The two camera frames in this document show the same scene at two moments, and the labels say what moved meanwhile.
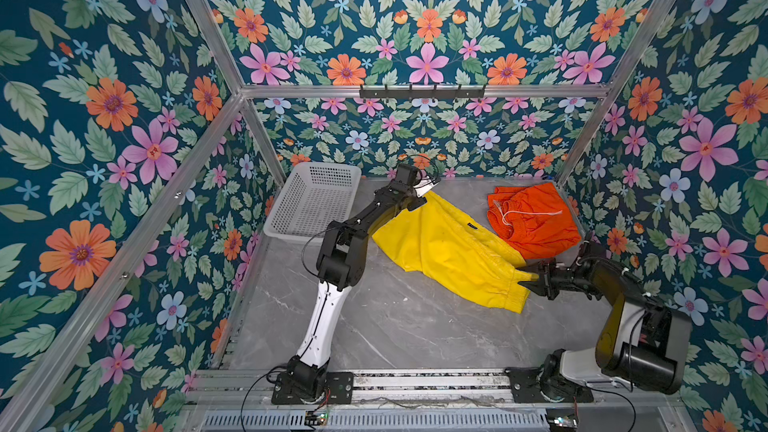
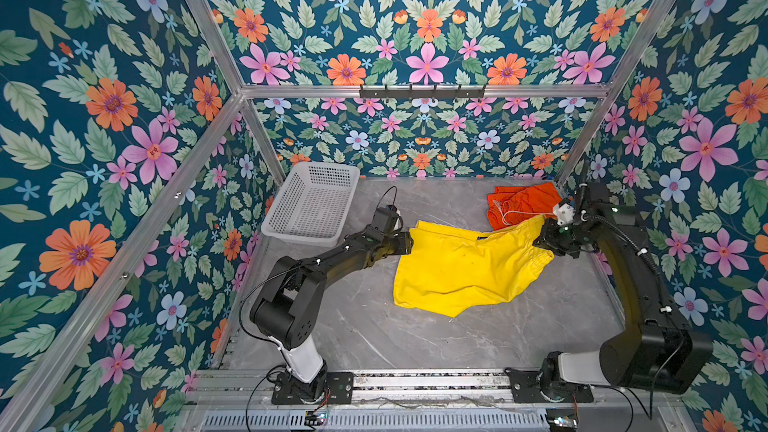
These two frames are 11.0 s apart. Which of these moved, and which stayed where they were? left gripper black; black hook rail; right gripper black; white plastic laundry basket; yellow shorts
Moved: left gripper black; yellow shorts; right gripper black
Stayed: white plastic laundry basket; black hook rail
